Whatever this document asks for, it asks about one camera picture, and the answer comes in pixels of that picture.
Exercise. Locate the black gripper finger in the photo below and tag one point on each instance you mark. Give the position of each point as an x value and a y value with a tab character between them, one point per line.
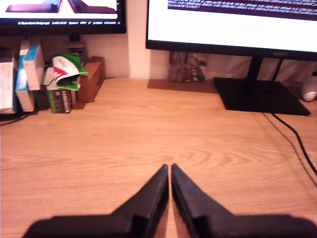
138	218
198	215

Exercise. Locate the small printed carton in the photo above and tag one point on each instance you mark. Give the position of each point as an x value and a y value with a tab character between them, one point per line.
60	100

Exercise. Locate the brown cardboard box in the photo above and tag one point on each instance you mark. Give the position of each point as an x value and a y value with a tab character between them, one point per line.
92	79

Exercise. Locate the grey patterned card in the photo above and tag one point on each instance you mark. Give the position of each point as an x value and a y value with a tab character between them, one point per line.
188	67

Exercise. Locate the small dark box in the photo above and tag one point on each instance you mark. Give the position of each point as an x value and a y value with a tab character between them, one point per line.
41	99

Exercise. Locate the green white crumpled packet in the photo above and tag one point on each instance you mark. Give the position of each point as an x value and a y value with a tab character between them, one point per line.
67	67

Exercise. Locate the white game controller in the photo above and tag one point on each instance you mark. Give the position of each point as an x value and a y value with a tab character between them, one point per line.
309	89

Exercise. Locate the blue and white box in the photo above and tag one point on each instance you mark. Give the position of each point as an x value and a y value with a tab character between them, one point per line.
23	94

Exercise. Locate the white box with blue top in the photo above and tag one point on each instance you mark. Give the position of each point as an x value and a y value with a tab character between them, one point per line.
34	67

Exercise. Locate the plain white box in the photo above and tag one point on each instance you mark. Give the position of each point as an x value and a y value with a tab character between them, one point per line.
6	86

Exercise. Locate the black Huawei monitor with stand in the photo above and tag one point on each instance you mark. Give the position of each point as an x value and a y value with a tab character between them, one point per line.
223	29

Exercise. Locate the small black square block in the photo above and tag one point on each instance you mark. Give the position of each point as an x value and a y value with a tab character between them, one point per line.
74	38

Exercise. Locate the black computer monitor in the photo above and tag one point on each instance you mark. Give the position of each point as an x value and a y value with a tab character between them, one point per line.
62	28

